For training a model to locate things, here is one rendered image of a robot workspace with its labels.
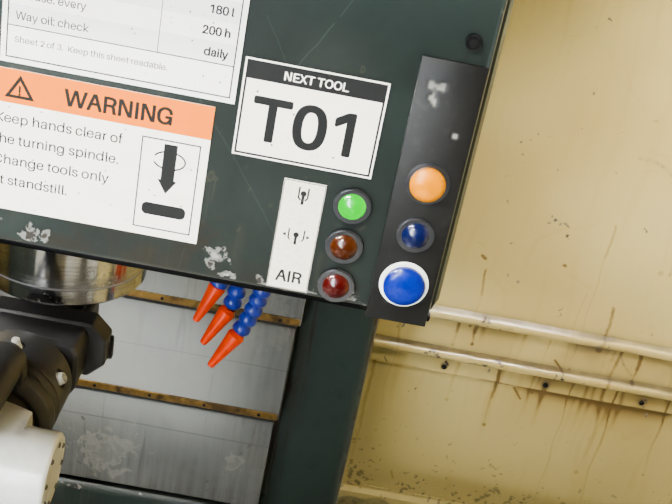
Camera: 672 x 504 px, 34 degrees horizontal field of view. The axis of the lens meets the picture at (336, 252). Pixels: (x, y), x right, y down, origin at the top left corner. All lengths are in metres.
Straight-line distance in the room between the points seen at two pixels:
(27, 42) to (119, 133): 0.08
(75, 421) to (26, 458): 0.85
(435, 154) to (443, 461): 1.45
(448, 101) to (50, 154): 0.28
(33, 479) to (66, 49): 0.32
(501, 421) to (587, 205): 0.46
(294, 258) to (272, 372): 0.81
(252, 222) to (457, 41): 0.19
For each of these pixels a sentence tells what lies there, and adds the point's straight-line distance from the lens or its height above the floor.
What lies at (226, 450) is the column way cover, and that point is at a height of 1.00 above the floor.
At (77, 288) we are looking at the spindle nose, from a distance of 1.00.
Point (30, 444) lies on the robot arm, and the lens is 0.87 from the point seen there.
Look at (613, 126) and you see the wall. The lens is 1.88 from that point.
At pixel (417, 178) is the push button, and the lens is 0.76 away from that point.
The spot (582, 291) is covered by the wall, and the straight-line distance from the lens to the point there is 2.00.
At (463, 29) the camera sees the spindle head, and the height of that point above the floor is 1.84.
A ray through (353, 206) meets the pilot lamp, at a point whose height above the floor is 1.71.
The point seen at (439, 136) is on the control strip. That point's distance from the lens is 0.76.
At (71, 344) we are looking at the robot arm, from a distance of 1.00.
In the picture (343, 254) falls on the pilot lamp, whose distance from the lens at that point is 0.79.
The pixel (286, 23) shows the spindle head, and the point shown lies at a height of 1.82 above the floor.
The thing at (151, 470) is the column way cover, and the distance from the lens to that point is 1.74.
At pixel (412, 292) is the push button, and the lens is 0.80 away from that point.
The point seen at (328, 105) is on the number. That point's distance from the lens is 0.75.
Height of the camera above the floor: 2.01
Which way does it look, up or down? 26 degrees down
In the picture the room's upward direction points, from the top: 11 degrees clockwise
